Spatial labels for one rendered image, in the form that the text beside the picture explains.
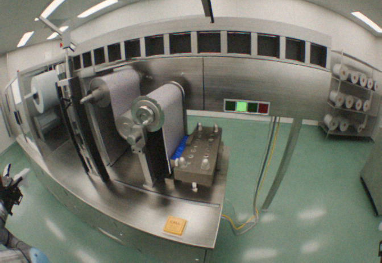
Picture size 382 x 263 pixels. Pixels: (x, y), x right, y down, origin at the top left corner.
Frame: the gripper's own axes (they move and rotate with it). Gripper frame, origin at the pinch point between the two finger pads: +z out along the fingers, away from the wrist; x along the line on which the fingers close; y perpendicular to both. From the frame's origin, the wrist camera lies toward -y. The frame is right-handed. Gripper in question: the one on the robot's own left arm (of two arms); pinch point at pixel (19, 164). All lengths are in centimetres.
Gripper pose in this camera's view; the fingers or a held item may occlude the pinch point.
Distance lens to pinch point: 70.4
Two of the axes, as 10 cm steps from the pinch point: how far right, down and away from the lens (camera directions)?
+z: -2.4, -4.0, 8.8
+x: 9.7, -0.1, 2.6
